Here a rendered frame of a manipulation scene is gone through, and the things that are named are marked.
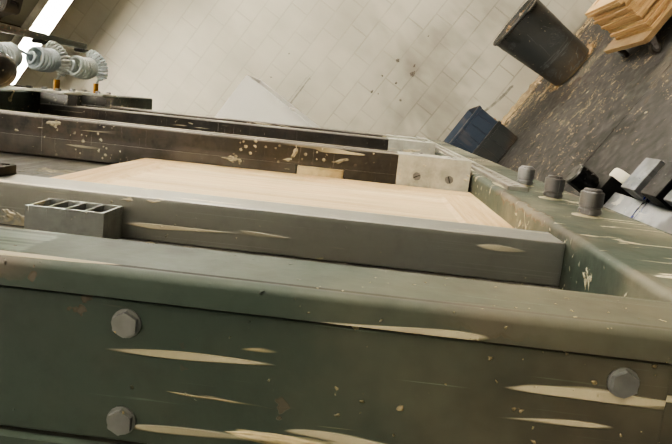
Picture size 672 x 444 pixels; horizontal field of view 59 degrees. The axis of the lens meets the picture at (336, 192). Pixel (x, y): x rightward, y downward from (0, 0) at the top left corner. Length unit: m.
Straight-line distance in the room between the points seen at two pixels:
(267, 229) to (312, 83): 5.58
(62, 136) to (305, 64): 5.08
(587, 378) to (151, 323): 0.21
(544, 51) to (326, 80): 2.15
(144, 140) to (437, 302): 0.85
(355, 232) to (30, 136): 0.76
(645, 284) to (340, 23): 5.80
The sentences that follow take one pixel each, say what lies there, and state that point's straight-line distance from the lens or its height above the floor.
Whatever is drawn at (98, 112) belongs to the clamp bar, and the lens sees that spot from 1.74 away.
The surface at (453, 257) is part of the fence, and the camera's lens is 0.54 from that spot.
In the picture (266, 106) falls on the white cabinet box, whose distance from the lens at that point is 4.73.
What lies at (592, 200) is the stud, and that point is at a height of 0.87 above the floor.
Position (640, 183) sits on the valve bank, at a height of 0.76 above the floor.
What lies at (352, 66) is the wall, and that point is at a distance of 6.09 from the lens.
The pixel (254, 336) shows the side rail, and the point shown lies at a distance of 0.30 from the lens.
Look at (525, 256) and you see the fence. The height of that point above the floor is 0.92.
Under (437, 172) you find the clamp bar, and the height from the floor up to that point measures 0.96.
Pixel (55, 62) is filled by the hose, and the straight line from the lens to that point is 1.76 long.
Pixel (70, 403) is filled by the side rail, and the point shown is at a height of 1.14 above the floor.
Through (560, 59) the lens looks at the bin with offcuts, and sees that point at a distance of 5.23.
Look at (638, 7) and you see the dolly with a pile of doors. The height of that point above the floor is 0.28.
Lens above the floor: 1.11
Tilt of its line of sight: 2 degrees down
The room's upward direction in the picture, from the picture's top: 52 degrees counter-clockwise
